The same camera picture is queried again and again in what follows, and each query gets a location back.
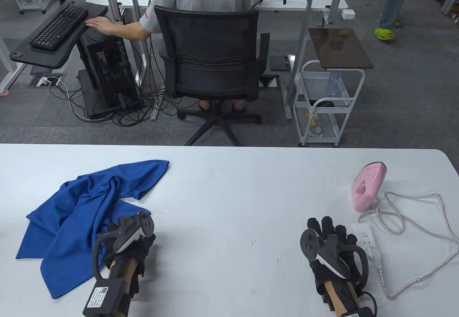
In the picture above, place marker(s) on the small white box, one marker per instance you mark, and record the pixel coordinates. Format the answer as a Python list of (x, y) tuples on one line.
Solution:
[(348, 14)]

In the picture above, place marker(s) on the black keyboard tray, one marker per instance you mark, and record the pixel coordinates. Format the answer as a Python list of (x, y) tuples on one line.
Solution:
[(39, 58)]

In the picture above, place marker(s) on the white rolling cart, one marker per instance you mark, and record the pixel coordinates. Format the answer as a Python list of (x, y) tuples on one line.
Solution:
[(311, 76)]

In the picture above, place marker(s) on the small black device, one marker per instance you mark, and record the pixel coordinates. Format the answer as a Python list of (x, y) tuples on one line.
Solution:
[(325, 103)]

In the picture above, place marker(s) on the person's left hand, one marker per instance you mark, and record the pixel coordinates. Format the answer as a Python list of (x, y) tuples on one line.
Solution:
[(144, 247)]

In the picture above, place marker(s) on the small yellow item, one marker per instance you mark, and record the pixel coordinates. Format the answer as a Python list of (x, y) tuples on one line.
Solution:
[(315, 125)]

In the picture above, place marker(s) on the person's left forearm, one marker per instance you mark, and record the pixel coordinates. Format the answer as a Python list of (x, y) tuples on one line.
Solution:
[(122, 270)]

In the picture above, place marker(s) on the black wrist sensor box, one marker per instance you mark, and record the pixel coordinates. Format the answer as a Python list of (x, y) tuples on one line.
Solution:
[(355, 313), (104, 299)]

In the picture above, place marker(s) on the person's right hand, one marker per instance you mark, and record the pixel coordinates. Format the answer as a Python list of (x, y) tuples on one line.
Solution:
[(337, 232)]

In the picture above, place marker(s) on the red slipper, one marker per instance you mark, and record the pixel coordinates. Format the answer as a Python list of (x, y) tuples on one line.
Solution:
[(3, 93)]

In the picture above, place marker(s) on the pink electric iron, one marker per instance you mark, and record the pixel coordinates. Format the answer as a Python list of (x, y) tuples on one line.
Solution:
[(362, 195)]

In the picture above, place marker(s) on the brown cart top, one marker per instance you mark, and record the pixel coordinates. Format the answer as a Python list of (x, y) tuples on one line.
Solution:
[(344, 57)]

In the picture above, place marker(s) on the small brown object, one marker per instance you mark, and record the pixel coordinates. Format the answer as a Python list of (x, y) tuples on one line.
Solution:
[(343, 33)]

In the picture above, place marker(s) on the black mesh office chair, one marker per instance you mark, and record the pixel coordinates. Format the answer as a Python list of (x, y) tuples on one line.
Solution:
[(211, 44)]

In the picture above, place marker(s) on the clear plastic water bottle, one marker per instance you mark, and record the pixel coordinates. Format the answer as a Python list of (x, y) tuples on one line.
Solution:
[(333, 84)]

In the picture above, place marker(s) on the black computer tower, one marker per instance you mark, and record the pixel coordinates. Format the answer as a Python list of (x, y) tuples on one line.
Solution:
[(107, 73)]

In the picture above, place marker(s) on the blue t-shirt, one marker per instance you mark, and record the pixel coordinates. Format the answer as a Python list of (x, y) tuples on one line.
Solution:
[(71, 206)]

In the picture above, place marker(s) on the white power strip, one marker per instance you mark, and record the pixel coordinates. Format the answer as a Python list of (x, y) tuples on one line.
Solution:
[(364, 234)]

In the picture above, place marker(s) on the white table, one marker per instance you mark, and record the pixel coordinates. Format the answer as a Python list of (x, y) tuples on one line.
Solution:
[(229, 188)]

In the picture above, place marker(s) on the floor socket box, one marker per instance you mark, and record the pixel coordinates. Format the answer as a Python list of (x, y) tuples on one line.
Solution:
[(43, 81)]

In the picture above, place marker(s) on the black white controller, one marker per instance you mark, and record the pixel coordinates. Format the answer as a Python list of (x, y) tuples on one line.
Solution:
[(129, 236), (331, 256)]

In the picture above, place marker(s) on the black keyboard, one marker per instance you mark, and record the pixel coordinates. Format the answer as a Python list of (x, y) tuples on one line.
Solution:
[(53, 30)]

